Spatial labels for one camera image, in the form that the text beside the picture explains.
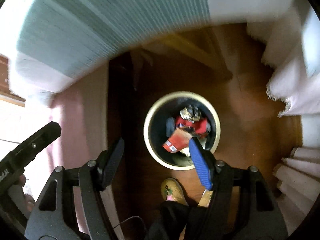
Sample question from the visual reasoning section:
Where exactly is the pink bed sheet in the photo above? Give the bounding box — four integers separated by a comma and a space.
44, 64, 126, 238

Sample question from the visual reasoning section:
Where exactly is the red gold gift box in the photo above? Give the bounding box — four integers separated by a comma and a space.
175, 116, 211, 136

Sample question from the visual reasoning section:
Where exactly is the cream rimmed dark trash bin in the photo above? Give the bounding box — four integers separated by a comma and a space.
143, 91, 221, 171

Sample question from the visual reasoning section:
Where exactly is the brown wooden door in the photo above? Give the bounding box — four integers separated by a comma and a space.
0, 55, 25, 107

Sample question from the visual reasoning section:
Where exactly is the orange foil snack bag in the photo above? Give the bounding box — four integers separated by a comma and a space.
162, 127, 201, 153

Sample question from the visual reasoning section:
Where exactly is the person's left hand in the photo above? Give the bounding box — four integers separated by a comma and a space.
19, 175, 35, 212

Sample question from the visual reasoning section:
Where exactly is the white teal striped tablecloth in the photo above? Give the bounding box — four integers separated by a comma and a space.
0, 0, 301, 100

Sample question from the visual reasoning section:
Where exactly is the yellow patterned slipper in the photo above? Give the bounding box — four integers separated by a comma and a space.
161, 178, 188, 206

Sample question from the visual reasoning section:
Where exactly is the black gold crumpled wrapper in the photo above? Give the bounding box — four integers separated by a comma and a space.
180, 105, 202, 123

